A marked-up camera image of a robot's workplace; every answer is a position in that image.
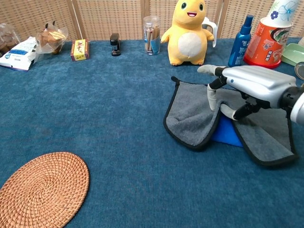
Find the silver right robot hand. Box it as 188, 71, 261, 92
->
197, 64, 297, 121

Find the blue and grey cloth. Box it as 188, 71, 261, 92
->
163, 76, 299, 167

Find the red instant noodle cup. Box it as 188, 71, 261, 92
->
243, 18, 292, 70

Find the blue spray bottle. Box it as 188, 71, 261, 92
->
228, 14, 254, 68

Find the light green plastic tray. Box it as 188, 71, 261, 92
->
281, 43, 304, 67

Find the white mug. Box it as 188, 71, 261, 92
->
201, 17, 218, 48

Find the white paper cup blue flower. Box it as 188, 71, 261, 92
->
265, 0, 301, 28

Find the yellow plush toy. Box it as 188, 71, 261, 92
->
161, 0, 214, 66

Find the clear jar of sticks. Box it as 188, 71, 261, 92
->
142, 15, 161, 56

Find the blue carpet table cover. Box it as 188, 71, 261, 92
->
0, 38, 304, 228

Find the black stapler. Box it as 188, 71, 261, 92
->
109, 33, 121, 57

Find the woven bamboo folding screen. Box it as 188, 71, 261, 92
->
0, 0, 304, 41

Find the red and yellow small box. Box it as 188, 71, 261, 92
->
70, 38, 90, 62

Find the clear bag of bread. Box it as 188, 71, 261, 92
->
35, 20, 69, 55

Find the round woven rattan coaster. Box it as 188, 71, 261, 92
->
0, 152, 90, 228

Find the white and blue snack bag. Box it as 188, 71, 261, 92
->
0, 36, 40, 72

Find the clear plastic cookie box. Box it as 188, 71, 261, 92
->
0, 23, 21, 57

